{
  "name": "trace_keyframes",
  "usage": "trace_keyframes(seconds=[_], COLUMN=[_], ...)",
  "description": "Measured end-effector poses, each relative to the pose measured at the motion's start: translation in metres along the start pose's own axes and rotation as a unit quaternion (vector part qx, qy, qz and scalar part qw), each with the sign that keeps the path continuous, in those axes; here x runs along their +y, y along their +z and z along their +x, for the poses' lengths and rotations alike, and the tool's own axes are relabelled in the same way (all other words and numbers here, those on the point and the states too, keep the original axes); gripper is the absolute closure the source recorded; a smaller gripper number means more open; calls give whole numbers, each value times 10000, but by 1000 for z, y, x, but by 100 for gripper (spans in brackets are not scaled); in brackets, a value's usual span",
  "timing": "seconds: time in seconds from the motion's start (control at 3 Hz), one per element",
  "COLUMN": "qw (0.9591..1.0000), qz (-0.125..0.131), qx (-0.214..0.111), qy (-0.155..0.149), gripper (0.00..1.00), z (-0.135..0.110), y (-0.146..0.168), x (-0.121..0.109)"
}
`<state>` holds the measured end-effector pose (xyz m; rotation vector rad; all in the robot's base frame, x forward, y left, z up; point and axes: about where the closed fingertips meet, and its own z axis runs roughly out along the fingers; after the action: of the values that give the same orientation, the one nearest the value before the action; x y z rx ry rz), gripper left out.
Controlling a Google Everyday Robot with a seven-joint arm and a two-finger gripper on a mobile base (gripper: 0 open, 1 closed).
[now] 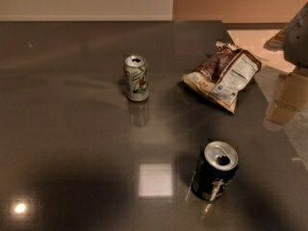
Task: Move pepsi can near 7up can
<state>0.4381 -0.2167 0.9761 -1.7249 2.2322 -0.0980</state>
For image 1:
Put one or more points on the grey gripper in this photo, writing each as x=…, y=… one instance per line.
x=297, y=43

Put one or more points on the dark blue pepsi can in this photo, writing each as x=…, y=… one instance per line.
x=216, y=166

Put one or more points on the green white 7up can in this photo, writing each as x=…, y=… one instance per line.
x=135, y=73

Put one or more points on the brown white chip bag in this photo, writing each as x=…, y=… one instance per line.
x=225, y=74

